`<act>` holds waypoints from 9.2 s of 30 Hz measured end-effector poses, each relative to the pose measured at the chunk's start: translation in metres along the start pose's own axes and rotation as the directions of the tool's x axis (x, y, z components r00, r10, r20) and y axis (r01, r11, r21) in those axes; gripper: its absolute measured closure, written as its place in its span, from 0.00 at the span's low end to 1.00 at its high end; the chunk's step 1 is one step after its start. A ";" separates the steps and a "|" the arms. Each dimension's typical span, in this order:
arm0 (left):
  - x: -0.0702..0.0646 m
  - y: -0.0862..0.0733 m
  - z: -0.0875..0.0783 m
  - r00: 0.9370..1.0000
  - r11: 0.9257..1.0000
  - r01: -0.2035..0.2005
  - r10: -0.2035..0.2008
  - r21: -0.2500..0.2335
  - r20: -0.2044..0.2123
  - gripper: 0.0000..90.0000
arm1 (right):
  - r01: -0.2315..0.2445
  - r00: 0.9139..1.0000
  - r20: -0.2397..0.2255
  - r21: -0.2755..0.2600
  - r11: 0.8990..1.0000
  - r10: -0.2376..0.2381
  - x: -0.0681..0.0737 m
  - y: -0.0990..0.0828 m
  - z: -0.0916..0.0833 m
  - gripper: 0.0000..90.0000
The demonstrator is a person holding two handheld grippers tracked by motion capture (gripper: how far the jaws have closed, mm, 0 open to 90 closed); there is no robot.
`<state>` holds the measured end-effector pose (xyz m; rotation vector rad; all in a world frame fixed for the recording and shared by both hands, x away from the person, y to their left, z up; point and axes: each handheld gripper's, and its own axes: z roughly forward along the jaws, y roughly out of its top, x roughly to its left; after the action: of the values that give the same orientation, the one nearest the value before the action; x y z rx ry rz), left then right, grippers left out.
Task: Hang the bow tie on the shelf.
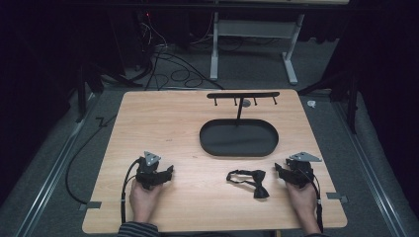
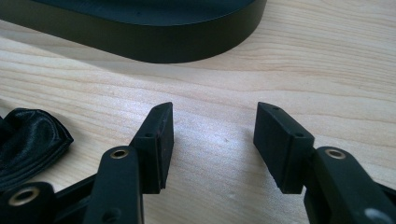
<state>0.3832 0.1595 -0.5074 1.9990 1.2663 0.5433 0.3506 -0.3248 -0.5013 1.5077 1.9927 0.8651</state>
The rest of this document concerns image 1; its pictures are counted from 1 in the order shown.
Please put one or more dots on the black metal stand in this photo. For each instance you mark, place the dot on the black metal stand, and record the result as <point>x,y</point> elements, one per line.
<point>352,102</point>
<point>81,95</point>

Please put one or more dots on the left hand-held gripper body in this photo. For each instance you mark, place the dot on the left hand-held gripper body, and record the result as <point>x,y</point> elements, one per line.
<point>149,169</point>

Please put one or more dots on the small white crumpled object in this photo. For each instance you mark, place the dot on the small white crumpled object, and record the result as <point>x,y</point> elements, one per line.
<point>311,103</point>

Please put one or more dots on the black hook rack with tray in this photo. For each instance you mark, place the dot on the black hook rack with tray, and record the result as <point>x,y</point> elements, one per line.
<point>238,138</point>

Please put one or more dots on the black bow tie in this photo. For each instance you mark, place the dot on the black bow tie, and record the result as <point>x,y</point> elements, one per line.
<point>253,182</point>

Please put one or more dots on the metal floor rail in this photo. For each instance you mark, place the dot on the metal floor rail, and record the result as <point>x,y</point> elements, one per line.
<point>49,177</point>
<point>365,154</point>

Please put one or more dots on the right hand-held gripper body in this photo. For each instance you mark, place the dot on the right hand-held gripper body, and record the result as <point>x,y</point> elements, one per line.
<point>301,169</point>

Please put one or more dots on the person's right hand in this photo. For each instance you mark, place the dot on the person's right hand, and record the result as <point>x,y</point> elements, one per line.
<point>301,204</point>

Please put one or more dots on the grey tape piece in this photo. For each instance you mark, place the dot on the grey tape piece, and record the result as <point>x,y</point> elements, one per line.
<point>336,197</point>
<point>90,205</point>

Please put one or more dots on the small grey round sticker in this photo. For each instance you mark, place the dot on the small grey round sticker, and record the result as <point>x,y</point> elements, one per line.
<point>246,103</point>

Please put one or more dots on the white metal table frame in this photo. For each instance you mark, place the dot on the white metal table frame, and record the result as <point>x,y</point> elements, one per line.
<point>253,29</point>

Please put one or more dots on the person's left hand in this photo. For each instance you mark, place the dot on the person's left hand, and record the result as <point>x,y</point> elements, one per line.
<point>144,202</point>

